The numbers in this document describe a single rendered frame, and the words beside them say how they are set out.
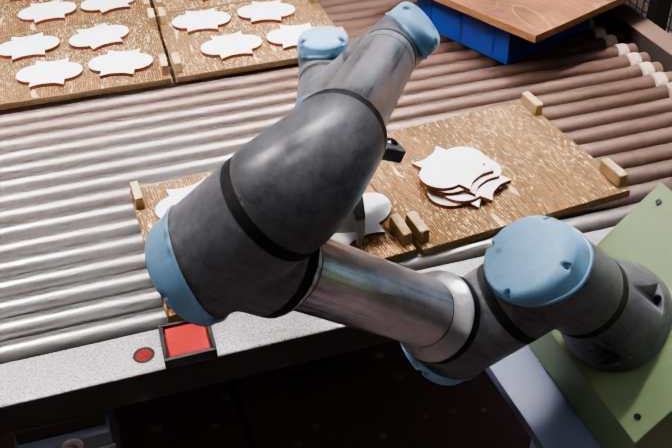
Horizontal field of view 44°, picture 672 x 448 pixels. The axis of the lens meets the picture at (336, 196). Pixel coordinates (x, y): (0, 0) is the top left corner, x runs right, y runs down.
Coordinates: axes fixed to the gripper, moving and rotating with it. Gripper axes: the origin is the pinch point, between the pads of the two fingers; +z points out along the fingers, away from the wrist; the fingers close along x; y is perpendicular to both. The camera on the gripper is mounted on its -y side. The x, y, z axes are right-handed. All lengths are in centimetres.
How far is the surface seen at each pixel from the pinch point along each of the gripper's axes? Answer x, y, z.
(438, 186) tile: -0.5, -16.8, -1.4
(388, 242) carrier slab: 6.3, -4.3, 1.3
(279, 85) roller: -55, -5, 4
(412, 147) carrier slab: -18.0, -20.0, 2.4
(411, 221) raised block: 5.5, -8.9, -0.9
